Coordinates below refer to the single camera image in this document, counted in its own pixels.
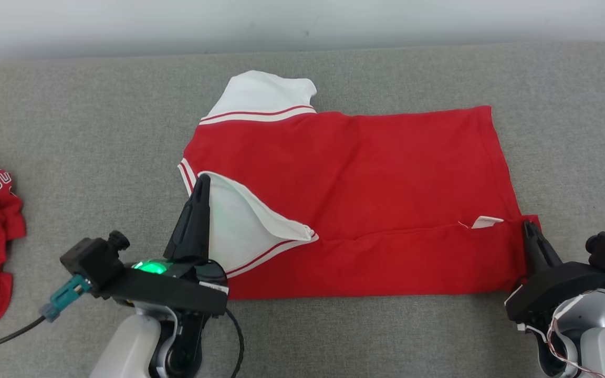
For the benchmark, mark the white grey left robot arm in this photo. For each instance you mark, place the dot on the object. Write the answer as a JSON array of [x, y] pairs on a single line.
[[124, 346]]

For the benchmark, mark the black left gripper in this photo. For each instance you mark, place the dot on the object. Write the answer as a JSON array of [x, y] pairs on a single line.
[[176, 291]]

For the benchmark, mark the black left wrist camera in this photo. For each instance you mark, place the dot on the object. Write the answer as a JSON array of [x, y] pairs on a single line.
[[92, 260]]

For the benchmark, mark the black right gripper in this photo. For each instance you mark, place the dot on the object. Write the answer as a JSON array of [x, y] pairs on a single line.
[[554, 289]]

